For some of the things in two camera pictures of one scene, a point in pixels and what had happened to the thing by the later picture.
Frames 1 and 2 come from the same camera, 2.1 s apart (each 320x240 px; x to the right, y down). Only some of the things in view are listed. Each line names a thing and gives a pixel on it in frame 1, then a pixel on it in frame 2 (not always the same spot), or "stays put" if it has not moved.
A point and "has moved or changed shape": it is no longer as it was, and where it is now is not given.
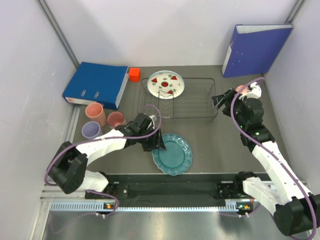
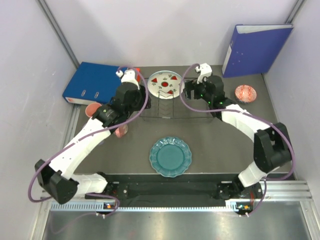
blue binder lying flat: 97,83 stays put
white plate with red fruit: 166,84 stays put
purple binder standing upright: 254,48 stays put
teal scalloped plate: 176,158 has moved or changed shape
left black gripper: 156,143 to 141,94
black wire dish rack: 196,101 stays put
